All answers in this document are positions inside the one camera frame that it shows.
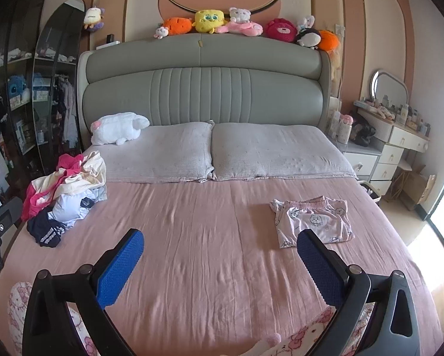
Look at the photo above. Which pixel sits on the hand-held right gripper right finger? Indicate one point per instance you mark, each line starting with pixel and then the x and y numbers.
pixel 318 270

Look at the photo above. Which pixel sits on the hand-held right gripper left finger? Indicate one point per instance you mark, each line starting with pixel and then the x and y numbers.
pixel 119 270

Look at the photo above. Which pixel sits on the cream garment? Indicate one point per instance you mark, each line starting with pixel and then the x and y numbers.
pixel 92 178

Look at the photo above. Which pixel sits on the hot pink garment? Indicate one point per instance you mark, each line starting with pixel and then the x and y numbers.
pixel 67 163

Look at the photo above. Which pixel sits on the folded printed pajamas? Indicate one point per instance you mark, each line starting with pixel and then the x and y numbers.
pixel 314 222

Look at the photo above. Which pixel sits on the navy shorts with silver stripes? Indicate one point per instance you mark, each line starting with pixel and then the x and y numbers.
pixel 45 231

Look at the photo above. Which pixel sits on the person's pink printed pajamas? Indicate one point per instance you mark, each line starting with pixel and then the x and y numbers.
pixel 17 304

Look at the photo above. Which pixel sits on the light blue garment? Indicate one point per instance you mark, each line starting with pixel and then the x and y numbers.
pixel 71 207

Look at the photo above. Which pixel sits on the white nightstand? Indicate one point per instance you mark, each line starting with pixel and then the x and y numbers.
pixel 359 161

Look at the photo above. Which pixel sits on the grey checked pillow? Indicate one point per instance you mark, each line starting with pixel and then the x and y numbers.
pixel 158 152
pixel 277 152

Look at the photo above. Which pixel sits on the dark glass wardrobe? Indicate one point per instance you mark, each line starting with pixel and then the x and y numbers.
pixel 25 118

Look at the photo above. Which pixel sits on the brown paper bag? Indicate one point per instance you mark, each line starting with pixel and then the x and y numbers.
pixel 420 189

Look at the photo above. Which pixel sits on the stool with thin legs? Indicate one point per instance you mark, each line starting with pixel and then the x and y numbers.
pixel 405 170

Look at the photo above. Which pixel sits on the bottle with pink cap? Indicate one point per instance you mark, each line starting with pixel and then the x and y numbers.
pixel 345 128

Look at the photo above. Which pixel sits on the black bag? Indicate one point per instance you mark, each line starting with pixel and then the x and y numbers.
pixel 363 131

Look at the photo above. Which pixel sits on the blue plush toy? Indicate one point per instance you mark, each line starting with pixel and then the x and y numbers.
pixel 17 87

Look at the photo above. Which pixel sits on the grey padded headboard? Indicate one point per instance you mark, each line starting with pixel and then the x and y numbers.
pixel 203 92

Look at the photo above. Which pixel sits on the vanity mirror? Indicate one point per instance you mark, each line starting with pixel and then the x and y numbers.
pixel 389 87

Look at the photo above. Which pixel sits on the round orange plush toy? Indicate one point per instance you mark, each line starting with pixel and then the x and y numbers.
pixel 329 40

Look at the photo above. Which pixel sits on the small white plush toy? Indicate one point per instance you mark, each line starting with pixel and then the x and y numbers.
pixel 161 32

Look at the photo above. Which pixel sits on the red bear plush toy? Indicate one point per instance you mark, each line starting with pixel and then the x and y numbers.
pixel 279 30

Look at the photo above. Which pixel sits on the white rabbit plush toy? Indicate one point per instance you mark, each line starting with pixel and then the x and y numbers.
pixel 306 23

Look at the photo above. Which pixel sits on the orange carrot plush toy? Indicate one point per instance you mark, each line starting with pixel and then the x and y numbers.
pixel 178 26

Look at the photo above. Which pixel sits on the white and pink bear plush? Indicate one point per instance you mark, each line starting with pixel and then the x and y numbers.
pixel 240 20

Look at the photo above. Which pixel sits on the yellow sponge plush toy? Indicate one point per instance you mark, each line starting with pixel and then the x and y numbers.
pixel 209 20

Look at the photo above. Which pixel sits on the purple and white wall plush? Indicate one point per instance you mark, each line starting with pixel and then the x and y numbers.
pixel 93 17

